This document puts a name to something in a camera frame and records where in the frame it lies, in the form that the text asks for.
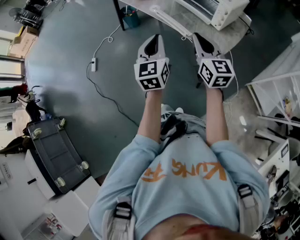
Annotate grey trousers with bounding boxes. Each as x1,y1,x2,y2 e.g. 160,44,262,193
164,112,207,142

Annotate grey left shoulder strap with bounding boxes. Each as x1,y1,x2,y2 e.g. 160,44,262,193
101,195,137,240

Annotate cardboard box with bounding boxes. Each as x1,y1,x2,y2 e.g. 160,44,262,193
8,25,39,59

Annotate black equipment rack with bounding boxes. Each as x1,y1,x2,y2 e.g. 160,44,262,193
13,0,45,29

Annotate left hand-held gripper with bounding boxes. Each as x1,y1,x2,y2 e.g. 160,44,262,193
134,34,171,92

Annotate grey shoulder strap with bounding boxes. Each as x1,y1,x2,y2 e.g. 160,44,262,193
101,195,137,240
236,184,261,238

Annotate grey right shoulder strap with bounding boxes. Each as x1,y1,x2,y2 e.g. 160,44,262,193
236,184,261,238

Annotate white power strip cable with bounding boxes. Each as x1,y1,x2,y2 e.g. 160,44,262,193
93,23,122,60

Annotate thin white cable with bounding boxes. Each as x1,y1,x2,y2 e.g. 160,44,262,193
222,50,240,104

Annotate white machine with screen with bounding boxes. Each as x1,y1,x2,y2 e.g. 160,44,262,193
257,138,300,207

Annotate black table leg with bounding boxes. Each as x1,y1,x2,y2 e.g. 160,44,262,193
112,0,127,31

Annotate black and white shoes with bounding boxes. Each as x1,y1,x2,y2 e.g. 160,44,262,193
160,104,188,144

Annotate teal bin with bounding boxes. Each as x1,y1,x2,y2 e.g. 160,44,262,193
120,6,142,30

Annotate black scooter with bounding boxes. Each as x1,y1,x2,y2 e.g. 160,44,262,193
16,85,49,121

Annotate white shelf rack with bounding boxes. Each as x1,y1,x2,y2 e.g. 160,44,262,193
245,32,300,128

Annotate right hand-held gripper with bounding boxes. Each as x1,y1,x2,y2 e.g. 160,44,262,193
192,32,235,90

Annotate white cabinet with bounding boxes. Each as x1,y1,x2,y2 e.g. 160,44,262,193
0,149,101,240

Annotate white toaster oven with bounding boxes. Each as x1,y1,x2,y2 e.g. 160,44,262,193
187,0,251,31

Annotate grey wheeled dolly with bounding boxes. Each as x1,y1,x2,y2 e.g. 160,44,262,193
27,117,91,195

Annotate black toaster oven cable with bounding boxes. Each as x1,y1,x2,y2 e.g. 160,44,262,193
238,15,255,36

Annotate person's right forearm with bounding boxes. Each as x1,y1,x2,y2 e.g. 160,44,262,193
205,87,229,148

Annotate black floor cable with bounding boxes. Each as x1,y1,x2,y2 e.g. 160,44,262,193
86,61,140,128

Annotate person's left forearm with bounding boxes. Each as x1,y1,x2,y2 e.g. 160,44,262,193
137,90,164,144

